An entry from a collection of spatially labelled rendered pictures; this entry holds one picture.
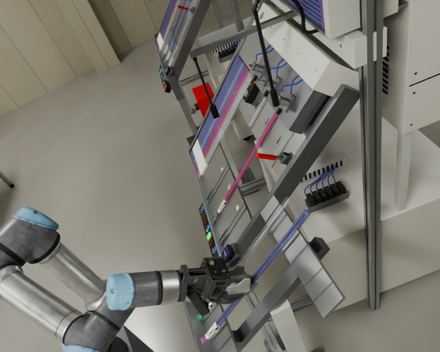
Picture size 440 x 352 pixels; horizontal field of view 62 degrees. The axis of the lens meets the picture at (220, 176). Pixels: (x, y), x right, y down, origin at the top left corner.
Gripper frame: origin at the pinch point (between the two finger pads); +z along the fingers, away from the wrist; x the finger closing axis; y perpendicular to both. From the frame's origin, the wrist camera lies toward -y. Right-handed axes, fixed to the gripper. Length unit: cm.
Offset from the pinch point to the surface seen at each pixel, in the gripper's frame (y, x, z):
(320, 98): 42, 25, 17
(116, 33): -69, 442, 18
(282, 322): -15.5, -3.0, 14.5
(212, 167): -10, 66, 13
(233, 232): -13.2, 31.2, 11.0
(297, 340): -27.9, -2.9, 25.2
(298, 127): 32.7, 25.4, 14.5
